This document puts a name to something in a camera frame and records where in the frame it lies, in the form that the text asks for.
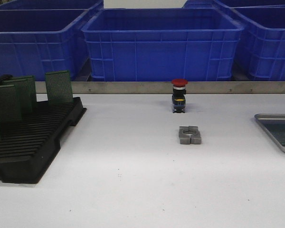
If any green board rear rack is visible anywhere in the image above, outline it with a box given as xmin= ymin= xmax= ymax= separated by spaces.
xmin=45 ymin=70 xmax=73 ymax=105

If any green board back left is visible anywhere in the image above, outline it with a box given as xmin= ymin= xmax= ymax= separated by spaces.
xmin=2 ymin=75 xmax=37 ymax=114

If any black slotted board rack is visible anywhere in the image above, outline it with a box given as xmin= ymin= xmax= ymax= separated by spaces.
xmin=0 ymin=97 xmax=86 ymax=184

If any green board middle left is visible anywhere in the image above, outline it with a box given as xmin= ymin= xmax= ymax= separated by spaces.
xmin=0 ymin=85 xmax=22 ymax=123

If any silver metal tray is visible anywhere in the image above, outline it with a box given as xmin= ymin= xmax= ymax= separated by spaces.
xmin=255 ymin=114 xmax=285 ymax=153

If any red emergency stop button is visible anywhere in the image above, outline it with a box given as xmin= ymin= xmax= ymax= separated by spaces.
xmin=171 ymin=79 xmax=188 ymax=113

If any grey metal pipe clamp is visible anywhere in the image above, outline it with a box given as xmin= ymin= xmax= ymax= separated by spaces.
xmin=179 ymin=126 xmax=202 ymax=144

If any blue crate centre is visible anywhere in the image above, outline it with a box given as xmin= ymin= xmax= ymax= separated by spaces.
xmin=82 ymin=8 xmax=243 ymax=82

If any blue crate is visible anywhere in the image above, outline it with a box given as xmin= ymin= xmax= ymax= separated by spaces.
xmin=230 ymin=7 xmax=285 ymax=81
xmin=0 ymin=9 xmax=89 ymax=81
xmin=0 ymin=0 xmax=104 ymax=10
xmin=183 ymin=0 xmax=285 ymax=8
xmin=82 ymin=8 xmax=243 ymax=82

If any blue crate rear right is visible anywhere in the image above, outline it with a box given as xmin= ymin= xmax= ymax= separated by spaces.
xmin=183 ymin=0 xmax=285 ymax=8

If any blue crate rear left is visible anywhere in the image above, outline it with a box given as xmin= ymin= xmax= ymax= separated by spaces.
xmin=0 ymin=0 xmax=104 ymax=10

